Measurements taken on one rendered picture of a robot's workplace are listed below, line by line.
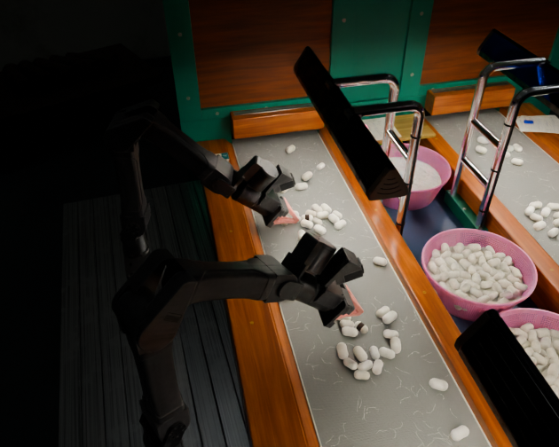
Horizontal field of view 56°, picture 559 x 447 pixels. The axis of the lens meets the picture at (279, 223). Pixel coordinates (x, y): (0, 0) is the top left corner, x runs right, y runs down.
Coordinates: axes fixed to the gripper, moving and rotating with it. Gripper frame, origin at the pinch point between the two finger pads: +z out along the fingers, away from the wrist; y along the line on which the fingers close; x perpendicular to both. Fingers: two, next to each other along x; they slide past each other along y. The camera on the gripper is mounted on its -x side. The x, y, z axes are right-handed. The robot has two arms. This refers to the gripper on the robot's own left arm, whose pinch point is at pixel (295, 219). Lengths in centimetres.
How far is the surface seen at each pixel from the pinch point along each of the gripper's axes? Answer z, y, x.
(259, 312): -12.3, -30.1, 10.0
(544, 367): 31, -55, -23
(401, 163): 32.6, 22.6, -24.4
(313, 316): -1.6, -31.8, 4.1
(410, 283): 15.0, -29.6, -13.3
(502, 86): 57, 42, -62
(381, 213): 17.3, -3.3, -15.4
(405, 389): 8, -54, -4
